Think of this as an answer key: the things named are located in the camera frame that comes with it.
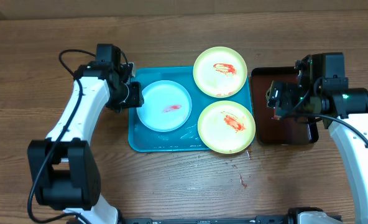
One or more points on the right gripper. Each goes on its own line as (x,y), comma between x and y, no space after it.
(287,89)

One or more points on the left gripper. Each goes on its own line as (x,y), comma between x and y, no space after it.
(136,101)

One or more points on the light blue plate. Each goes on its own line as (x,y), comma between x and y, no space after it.
(167,106)

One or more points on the yellow-green plate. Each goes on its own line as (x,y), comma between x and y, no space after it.
(220,72)
(226,127)

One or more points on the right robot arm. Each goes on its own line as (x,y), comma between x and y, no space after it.
(322,93)

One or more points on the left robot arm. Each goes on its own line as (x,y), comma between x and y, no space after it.
(64,173)

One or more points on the black tray with red water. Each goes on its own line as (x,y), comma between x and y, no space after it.
(268,129)

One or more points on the teal plastic tray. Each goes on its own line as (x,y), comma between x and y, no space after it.
(186,137)

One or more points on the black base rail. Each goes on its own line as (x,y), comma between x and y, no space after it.
(261,219)

